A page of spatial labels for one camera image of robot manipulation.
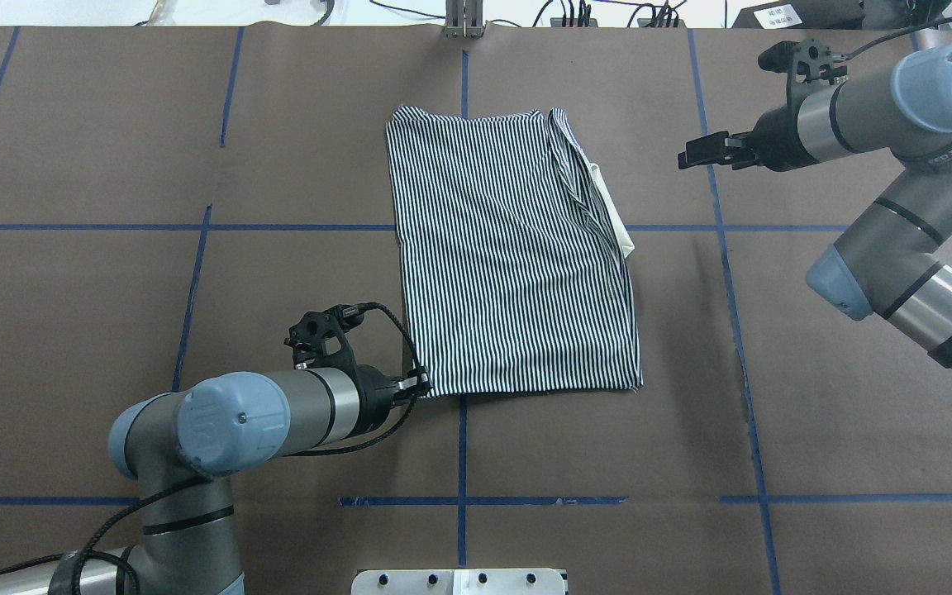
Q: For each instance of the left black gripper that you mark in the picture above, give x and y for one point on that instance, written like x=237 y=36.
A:
x=373 y=397

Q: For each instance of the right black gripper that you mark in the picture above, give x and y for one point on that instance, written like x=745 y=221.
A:
x=776 y=138

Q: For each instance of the navy white striped polo shirt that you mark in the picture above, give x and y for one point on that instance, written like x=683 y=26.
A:
x=514 y=257

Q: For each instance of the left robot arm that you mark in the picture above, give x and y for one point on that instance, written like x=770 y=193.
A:
x=182 y=449

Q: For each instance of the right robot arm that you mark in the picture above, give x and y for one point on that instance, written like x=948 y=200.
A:
x=885 y=264

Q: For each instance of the black box with white label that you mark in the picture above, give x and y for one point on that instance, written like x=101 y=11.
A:
x=811 y=15

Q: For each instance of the brown paper table cover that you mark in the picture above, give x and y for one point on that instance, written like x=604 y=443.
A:
x=173 y=200

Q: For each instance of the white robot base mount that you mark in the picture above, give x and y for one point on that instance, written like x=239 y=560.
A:
x=461 y=581

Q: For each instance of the aluminium frame post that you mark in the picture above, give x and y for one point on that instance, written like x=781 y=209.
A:
x=464 y=19

